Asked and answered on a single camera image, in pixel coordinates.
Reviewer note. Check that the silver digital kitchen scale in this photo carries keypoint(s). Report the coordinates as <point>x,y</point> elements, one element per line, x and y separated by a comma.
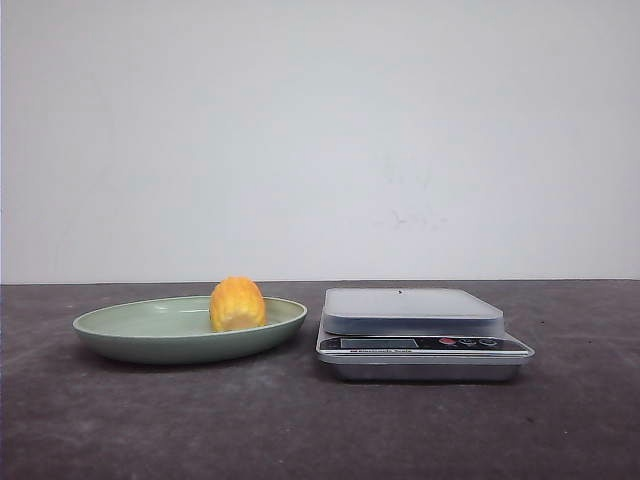
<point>416,334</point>

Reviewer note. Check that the green shallow plate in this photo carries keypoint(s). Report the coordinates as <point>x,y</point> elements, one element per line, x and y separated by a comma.
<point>177,331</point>

